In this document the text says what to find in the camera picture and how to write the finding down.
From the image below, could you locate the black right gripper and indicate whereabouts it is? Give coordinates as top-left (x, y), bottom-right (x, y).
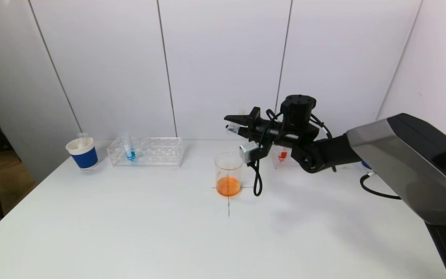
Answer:
top-left (223, 107), bottom-right (280, 142)

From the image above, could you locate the yellow pigment test tube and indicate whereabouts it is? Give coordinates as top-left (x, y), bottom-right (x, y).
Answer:
top-left (226, 110), bottom-right (247, 136)

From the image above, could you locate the clear glass beaker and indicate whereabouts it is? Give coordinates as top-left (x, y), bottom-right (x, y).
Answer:
top-left (214, 152), bottom-right (244, 197)

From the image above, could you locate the blue pigment test tube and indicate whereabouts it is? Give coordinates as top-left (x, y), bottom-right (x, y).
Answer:
top-left (119, 131), bottom-right (137, 162)

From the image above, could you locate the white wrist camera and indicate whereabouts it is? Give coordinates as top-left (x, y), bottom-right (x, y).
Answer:
top-left (239, 141), bottom-right (261, 164)

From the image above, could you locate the thin black cable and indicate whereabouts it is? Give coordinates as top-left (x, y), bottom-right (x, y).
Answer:
top-left (247, 160), bottom-right (264, 197)

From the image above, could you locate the thick black cable loop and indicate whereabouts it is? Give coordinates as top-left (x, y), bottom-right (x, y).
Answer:
top-left (359, 172), bottom-right (401, 200)

